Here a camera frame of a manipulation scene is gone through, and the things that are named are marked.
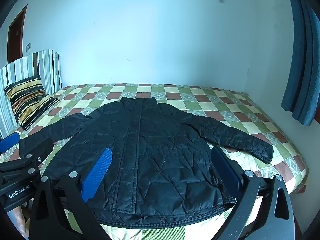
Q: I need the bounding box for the brown wooden door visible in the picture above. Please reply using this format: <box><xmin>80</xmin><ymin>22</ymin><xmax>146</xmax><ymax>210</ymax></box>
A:
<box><xmin>7</xmin><ymin>4</ymin><xmax>28</xmax><ymax>64</ymax></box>

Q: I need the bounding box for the checkered bed sheet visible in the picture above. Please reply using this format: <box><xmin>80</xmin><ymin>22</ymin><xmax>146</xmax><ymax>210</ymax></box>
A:
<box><xmin>0</xmin><ymin>83</ymin><xmax>308</xmax><ymax>240</ymax></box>

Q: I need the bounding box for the blue curtain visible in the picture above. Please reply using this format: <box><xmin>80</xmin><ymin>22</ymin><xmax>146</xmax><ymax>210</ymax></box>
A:
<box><xmin>280</xmin><ymin>0</ymin><xmax>320</xmax><ymax>127</ymax></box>

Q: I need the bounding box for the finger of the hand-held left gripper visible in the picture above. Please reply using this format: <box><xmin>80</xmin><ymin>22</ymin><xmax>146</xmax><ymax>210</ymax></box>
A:
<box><xmin>0</xmin><ymin>140</ymin><xmax>54</xmax><ymax>180</ymax></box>
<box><xmin>0</xmin><ymin>132</ymin><xmax>20</xmax><ymax>154</ymax></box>

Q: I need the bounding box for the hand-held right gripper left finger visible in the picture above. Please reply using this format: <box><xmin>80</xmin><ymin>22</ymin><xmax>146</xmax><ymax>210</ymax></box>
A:
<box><xmin>29</xmin><ymin>147</ymin><xmax>113</xmax><ymax>240</ymax></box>

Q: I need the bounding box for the blue white striped pillow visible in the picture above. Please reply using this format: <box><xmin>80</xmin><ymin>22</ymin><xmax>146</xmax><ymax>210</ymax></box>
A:
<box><xmin>0</xmin><ymin>49</ymin><xmax>62</xmax><ymax>140</ymax></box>

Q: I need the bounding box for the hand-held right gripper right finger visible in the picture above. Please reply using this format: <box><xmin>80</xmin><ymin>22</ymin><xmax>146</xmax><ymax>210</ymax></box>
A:
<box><xmin>211</xmin><ymin>145</ymin><xmax>297</xmax><ymax>240</ymax></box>

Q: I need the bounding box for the striped yellow black pillow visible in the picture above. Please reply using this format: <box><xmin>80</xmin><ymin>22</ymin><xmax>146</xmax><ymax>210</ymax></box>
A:
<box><xmin>4</xmin><ymin>75</ymin><xmax>61</xmax><ymax>131</ymax></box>

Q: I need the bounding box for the black quilted jacket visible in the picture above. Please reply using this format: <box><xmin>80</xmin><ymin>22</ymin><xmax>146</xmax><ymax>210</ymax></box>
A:
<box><xmin>19</xmin><ymin>96</ymin><xmax>274</xmax><ymax>224</ymax></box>

